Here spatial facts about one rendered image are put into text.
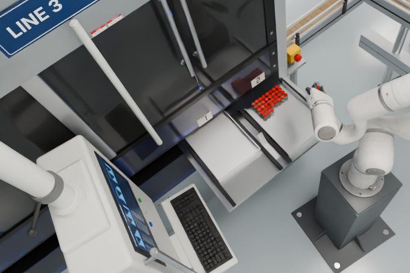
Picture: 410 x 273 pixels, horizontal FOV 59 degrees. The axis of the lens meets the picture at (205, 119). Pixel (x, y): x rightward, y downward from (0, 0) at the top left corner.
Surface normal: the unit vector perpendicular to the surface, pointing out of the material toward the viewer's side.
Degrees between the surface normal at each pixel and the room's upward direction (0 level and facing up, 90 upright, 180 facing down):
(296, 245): 0
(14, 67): 90
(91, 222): 0
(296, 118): 0
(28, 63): 90
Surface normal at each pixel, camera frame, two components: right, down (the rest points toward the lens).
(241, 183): -0.21, -0.49
